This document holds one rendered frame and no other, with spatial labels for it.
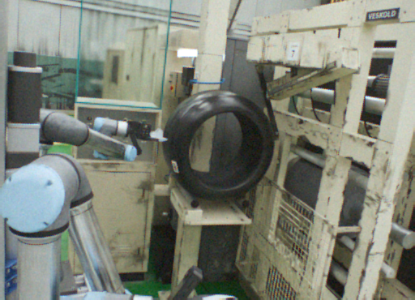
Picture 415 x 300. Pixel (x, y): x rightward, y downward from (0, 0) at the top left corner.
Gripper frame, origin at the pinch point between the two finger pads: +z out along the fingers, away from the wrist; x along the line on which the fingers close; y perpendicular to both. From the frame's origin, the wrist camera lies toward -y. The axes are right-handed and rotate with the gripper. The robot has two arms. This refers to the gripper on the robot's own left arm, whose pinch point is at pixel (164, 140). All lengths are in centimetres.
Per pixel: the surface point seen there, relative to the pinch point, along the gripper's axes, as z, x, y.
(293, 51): 42, -31, 56
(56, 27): -139, 880, 68
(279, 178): 82, 18, -16
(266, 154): 52, -12, 4
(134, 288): 13, 50, -119
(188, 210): 16.7, -12.4, -31.1
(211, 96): 16.9, -7.4, 27.0
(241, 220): 47, -13, -34
